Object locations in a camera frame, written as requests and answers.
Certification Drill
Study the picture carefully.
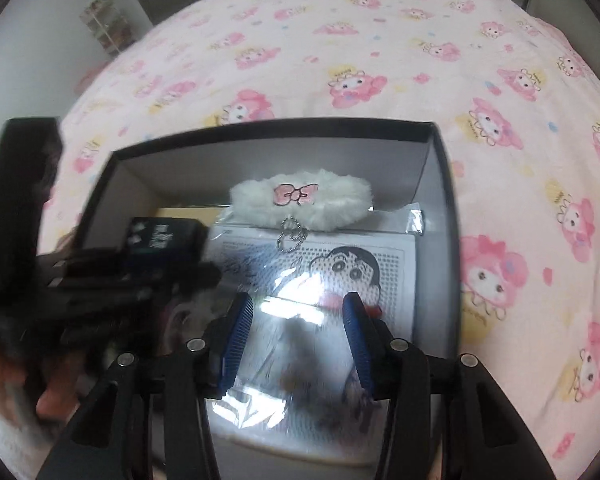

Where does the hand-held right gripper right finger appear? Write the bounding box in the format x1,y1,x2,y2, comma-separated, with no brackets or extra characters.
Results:
341,291,531,480

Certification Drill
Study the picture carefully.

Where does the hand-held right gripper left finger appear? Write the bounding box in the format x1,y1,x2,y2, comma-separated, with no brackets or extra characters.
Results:
35,292,255,480

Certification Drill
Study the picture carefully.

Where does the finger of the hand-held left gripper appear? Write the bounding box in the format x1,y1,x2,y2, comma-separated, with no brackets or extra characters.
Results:
37,247,131,283
45,262,222,321

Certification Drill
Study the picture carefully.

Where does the black box with colour gradient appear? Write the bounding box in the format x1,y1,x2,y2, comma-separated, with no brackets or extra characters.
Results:
120,216,211,281

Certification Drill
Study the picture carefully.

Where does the crinkled clear plastic bag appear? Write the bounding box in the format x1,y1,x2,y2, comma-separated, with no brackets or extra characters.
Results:
205,280,386,441

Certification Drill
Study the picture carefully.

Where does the cartoon bead art kit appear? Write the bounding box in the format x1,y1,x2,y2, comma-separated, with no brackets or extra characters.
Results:
205,222,421,461

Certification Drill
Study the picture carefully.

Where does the small clear plastic bag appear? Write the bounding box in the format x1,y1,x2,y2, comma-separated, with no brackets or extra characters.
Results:
404,204,427,236

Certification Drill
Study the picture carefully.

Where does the white fluffy pouch pink bow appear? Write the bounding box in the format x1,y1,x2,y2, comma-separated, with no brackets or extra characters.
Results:
228,167,373,257

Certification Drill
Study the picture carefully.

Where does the large black cardboard box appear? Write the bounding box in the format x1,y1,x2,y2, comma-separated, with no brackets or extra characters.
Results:
72,117,463,480

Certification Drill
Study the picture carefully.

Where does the person's left hand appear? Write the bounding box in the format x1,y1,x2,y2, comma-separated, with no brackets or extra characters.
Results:
0,340,88,421

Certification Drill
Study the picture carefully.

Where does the flat yellow box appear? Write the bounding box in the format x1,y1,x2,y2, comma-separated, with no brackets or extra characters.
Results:
152,202,236,226

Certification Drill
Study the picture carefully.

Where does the white shelf rack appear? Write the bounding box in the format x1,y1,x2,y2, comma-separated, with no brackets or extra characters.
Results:
79,0,131,58

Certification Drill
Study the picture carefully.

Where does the pink cartoon-print blanket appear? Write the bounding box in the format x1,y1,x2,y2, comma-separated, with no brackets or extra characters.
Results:
0,0,600,480

